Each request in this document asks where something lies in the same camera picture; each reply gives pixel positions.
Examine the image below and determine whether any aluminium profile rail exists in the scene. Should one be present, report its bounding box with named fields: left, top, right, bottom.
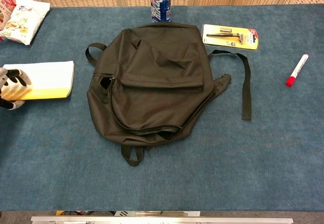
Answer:
left=30, top=216, right=294, bottom=224

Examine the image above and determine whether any grey metal plate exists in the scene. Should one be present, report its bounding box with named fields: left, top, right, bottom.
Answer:
left=115, top=210, right=200, bottom=217

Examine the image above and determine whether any red snack bag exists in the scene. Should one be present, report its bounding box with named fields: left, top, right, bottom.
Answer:
left=0, top=0, right=17, bottom=41

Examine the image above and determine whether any white yellow Lexicon book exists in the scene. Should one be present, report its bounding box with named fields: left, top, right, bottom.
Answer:
left=2, top=60, right=75, bottom=101

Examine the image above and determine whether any white snack bag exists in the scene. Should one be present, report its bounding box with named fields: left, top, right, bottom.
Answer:
left=0, top=0, right=51, bottom=46

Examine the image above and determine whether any blue felt table cover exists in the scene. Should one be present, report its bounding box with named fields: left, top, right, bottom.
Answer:
left=0, top=3, right=324, bottom=212

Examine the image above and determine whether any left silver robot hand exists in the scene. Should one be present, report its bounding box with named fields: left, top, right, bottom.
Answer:
left=0, top=67, right=33, bottom=110

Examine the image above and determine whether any yellow packaged tool set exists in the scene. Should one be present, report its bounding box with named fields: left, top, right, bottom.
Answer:
left=201, top=23, right=260, bottom=51

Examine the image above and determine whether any black fabric backpack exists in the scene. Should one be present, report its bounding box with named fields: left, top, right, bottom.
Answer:
left=85, top=22, right=253, bottom=168

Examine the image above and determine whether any white marker with red cap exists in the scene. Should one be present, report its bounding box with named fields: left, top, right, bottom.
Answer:
left=286, top=54, right=309, bottom=88

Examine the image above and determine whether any blue drink bottle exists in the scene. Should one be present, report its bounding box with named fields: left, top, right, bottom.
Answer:
left=149, top=0, right=172, bottom=24

